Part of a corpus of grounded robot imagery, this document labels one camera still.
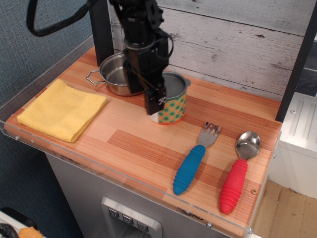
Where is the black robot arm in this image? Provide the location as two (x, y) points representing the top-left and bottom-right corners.
(109, 0), (173, 115)

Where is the green orange dotted toy can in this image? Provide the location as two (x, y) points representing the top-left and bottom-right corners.
(149, 71), (191, 125)

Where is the silver dispenser button panel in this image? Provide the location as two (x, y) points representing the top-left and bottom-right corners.
(101, 196), (162, 238)

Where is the clear acrylic table guard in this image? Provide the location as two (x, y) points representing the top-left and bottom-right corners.
(0, 39), (281, 238)

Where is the black and orange object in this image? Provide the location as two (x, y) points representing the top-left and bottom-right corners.
(0, 207), (45, 238)

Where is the grey toy fridge cabinet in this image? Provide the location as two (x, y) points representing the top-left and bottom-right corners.
(47, 153), (253, 238)

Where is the yellow folded cloth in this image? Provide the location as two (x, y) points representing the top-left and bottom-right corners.
(17, 79), (106, 143)

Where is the dark vertical post left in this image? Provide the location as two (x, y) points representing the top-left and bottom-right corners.
(89, 0), (114, 66)

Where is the black sleeved cable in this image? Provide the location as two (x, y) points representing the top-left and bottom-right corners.
(26, 0), (100, 38)

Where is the red handled spoon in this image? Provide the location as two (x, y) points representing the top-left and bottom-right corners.
(219, 131), (261, 214)

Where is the dark vertical post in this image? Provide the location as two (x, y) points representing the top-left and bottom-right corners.
(89, 0), (114, 66)
(275, 3), (317, 122)

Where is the dark vertical post right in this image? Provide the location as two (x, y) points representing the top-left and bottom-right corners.
(275, 3), (317, 122)

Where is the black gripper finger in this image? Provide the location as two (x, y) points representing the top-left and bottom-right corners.
(125, 67), (149, 94)
(144, 87), (166, 115)

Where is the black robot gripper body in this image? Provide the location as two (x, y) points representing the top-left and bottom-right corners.
(123, 29), (173, 89)

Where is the white toy furniture piece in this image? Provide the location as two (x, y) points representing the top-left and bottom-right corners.
(268, 92), (317, 198)

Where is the small stainless steel pot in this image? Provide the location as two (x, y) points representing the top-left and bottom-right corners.
(86, 53), (144, 96)

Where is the blue handled fork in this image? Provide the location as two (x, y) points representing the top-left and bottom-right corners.
(173, 122), (221, 195)

